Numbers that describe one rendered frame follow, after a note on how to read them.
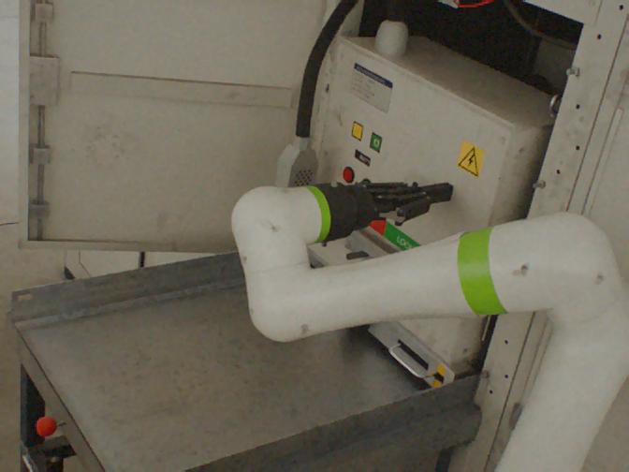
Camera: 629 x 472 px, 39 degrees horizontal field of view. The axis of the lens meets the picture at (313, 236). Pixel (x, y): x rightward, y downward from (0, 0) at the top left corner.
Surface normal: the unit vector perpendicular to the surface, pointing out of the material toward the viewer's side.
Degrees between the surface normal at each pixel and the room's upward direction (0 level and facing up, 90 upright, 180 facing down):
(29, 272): 0
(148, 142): 90
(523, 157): 90
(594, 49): 90
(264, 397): 0
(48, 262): 0
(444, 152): 90
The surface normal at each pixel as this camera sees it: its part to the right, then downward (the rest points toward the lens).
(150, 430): 0.15, -0.88
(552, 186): -0.81, 0.15
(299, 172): 0.56, 0.45
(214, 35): 0.22, 0.47
